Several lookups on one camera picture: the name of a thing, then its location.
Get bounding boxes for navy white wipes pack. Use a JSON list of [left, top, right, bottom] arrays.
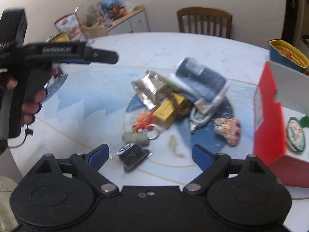
[[166, 57, 230, 114]]

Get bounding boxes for yellow and blue colander basket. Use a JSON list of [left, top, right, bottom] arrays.
[[268, 39, 308, 74]]

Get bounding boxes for red white snack bag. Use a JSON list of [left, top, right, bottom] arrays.
[[54, 13, 87, 42]]

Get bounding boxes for pale green tube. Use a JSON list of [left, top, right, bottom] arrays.
[[121, 132, 150, 146]]

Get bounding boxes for orange plush toy keychain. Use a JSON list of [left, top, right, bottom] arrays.
[[132, 111, 155, 132]]

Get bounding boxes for green white correction tape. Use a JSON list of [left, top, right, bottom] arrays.
[[189, 107, 214, 133]]

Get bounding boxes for blue globe toy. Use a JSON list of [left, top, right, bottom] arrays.
[[103, 0, 119, 9]]

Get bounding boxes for yellow small carton box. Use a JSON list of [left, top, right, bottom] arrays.
[[153, 93, 186, 129]]

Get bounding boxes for round blue placemat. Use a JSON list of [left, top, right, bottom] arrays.
[[124, 95, 234, 153]]

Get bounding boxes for silver foil snack pouch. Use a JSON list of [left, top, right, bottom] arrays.
[[131, 70, 174, 111]]

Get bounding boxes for brown braided scrunchie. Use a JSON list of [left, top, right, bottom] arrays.
[[167, 93, 193, 118]]

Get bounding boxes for person's left hand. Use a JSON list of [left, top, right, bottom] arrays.
[[5, 66, 58, 125]]

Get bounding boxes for black items plastic bag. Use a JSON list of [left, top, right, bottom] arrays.
[[116, 143, 151, 173]]

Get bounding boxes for brown wooden chair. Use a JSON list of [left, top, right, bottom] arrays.
[[177, 7, 233, 39]]

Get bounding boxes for red cardboard shoe box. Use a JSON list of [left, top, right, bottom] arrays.
[[254, 61, 308, 188]]

